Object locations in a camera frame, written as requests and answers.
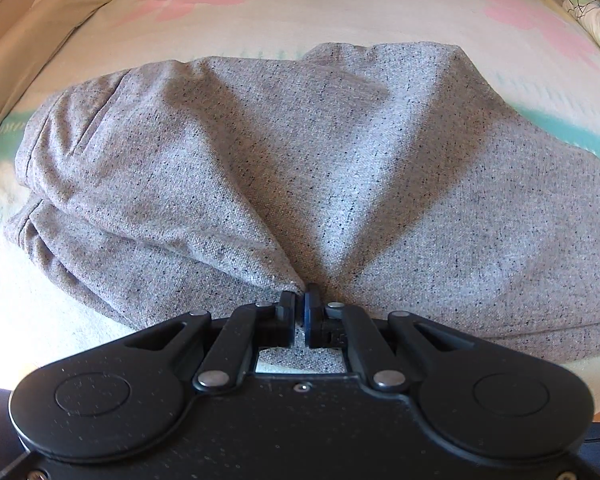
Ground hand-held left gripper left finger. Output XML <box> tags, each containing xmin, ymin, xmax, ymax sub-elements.
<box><xmin>125</xmin><ymin>291</ymin><xmax>299</xmax><ymax>393</ymax></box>

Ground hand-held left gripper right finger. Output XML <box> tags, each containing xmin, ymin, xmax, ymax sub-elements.
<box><xmin>303</xmin><ymin>284</ymin><xmax>477</xmax><ymax>393</ymax></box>

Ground grey speckled pants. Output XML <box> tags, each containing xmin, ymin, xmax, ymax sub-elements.
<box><xmin>5</xmin><ymin>42</ymin><xmax>600</xmax><ymax>368</ymax></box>

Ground floral pastel blanket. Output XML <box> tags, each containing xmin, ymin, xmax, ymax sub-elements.
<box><xmin>0</xmin><ymin>0</ymin><xmax>600</xmax><ymax>413</ymax></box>

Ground tan pillow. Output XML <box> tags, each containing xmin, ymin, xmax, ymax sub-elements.
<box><xmin>0</xmin><ymin>0</ymin><xmax>119</xmax><ymax>157</ymax></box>

